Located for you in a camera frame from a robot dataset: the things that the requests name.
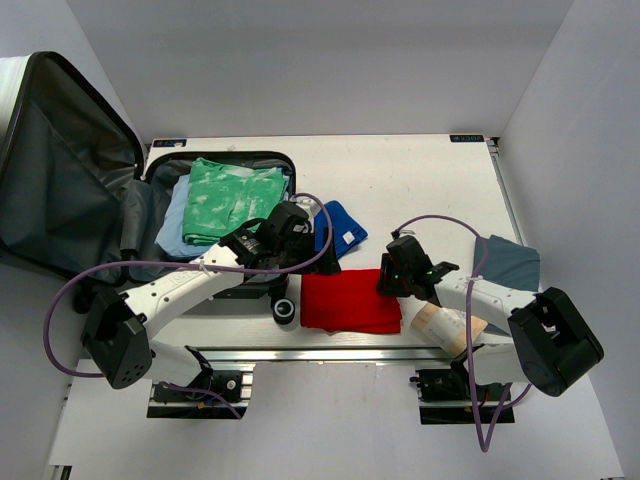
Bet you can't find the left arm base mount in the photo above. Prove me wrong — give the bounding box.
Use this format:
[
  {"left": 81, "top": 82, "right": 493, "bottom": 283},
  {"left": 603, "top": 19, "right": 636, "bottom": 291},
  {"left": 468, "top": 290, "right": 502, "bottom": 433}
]
[{"left": 147, "top": 370, "right": 253, "bottom": 420}]

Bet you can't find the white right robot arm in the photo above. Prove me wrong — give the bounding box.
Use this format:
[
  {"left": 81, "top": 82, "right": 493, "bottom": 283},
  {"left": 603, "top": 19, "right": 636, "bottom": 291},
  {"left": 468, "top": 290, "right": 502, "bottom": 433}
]
[{"left": 377, "top": 236, "right": 604, "bottom": 399}]

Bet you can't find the slate blue garment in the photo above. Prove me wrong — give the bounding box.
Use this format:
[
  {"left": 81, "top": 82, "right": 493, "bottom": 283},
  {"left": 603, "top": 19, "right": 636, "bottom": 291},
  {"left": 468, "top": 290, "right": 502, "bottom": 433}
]
[{"left": 472, "top": 234, "right": 541, "bottom": 337}]

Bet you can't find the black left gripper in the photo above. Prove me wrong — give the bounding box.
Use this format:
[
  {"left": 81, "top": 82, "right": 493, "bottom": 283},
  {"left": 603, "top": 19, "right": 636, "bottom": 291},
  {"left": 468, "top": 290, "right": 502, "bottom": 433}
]
[{"left": 276, "top": 226, "right": 341, "bottom": 276}]

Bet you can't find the light blue garment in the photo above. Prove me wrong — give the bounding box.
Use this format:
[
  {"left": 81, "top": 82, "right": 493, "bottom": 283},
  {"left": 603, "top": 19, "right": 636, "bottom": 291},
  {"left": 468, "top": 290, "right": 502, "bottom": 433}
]
[{"left": 155, "top": 175, "right": 202, "bottom": 259}]

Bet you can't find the green white tie-dye shirt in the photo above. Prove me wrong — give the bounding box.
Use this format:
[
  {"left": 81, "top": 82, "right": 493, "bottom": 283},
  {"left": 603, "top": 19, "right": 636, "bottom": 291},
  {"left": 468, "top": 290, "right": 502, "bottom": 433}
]
[{"left": 182, "top": 157, "right": 289, "bottom": 246}]

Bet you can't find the royal blue towel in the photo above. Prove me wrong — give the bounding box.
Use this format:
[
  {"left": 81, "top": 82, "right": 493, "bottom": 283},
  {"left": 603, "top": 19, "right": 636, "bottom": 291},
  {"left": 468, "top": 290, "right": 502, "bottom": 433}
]
[{"left": 325, "top": 200, "right": 368, "bottom": 259}]

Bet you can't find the blue label sticker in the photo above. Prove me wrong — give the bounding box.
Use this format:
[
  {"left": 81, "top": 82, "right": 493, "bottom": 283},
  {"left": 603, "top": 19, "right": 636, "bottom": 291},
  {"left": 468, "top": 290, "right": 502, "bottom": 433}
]
[
  {"left": 152, "top": 139, "right": 187, "bottom": 148},
  {"left": 449, "top": 134, "right": 485, "bottom": 143}
]

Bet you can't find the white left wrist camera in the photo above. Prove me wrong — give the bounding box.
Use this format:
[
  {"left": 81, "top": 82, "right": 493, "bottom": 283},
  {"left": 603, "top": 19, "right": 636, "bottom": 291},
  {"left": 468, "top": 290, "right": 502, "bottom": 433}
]
[{"left": 292, "top": 196, "right": 321, "bottom": 221}]

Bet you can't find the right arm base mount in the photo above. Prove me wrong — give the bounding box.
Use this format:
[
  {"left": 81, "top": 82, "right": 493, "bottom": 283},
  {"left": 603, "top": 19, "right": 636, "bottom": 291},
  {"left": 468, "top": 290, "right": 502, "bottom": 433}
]
[{"left": 409, "top": 369, "right": 504, "bottom": 425}]

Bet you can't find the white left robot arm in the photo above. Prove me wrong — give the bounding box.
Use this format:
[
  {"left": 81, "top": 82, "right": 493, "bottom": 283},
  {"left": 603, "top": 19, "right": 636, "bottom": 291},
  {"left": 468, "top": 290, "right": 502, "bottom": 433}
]
[{"left": 81, "top": 198, "right": 340, "bottom": 399}]

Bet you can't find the red cloth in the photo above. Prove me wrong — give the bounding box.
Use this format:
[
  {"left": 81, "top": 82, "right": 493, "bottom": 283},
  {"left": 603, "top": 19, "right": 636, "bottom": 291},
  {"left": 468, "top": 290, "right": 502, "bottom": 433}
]
[{"left": 300, "top": 269, "right": 403, "bottom": 335}]

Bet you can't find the beige tissue pack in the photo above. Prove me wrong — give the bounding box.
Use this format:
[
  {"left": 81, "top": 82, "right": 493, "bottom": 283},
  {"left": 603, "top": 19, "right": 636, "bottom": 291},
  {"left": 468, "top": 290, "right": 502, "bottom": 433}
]
[{"left": 410, "top": 303, "right": 467, "bottom": 357}]

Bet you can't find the blue label sticker left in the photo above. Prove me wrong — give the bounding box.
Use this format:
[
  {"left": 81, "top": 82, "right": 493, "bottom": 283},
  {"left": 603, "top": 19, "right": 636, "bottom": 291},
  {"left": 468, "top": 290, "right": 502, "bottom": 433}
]
[{"left": 152, "top": 139, "right": 187, "bottom": 148}]

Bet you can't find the black open suitcase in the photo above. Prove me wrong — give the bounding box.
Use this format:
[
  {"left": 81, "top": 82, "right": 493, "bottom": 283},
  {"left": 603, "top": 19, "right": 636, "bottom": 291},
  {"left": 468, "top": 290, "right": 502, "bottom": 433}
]
[{"left": 1, "top": 52, "right": 296, "bottom": 312}]

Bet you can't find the blue label sticker right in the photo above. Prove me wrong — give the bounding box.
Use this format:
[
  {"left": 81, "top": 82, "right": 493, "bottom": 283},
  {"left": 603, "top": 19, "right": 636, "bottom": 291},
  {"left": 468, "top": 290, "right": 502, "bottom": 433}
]
[{"left": 449, "top": 134, "right": 485, "bottom": 143}]

